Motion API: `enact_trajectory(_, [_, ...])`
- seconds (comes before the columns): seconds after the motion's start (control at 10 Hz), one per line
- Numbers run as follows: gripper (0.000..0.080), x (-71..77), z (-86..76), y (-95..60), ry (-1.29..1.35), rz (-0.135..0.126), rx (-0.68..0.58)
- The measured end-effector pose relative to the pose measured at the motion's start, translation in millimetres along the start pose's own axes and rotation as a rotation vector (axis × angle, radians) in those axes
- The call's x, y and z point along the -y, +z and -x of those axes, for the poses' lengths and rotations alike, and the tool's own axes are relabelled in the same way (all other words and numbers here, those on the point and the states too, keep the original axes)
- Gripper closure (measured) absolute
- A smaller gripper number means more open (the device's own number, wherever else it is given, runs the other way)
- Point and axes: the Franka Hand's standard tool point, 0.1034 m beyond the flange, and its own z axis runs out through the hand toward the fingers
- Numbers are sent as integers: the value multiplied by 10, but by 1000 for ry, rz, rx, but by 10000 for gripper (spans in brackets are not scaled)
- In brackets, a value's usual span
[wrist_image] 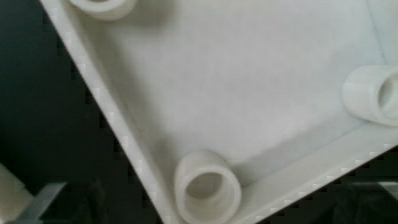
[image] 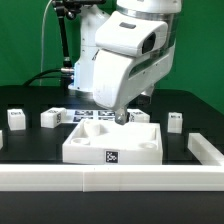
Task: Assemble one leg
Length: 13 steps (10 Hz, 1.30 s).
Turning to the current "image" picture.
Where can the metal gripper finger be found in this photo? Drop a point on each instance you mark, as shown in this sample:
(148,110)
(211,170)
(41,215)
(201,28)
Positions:
(121,116)

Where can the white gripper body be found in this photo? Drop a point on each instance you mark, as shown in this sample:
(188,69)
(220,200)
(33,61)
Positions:
(119,79)

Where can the white square table top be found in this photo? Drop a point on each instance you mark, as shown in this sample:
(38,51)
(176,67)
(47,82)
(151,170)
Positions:
(101,142)

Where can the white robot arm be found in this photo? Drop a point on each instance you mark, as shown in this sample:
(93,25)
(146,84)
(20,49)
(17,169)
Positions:
(92,18)

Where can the fiducial marker sheet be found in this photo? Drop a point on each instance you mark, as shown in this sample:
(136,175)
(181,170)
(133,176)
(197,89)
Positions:
(75,116)

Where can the white left fence piece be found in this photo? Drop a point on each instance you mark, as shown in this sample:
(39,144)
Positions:
(1,139)

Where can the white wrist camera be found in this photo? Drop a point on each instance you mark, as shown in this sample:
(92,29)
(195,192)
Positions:
(131,36)

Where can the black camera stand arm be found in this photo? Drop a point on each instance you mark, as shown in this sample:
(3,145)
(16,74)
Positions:
(69,9)

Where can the white right fence rail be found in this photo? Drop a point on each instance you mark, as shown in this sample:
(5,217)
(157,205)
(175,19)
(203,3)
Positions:
(204,151)

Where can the white fence rail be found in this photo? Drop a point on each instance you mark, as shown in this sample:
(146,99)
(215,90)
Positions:
(204,151)
(94,178)

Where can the white front fence rail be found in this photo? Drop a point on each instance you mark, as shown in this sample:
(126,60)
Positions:
(94,178)

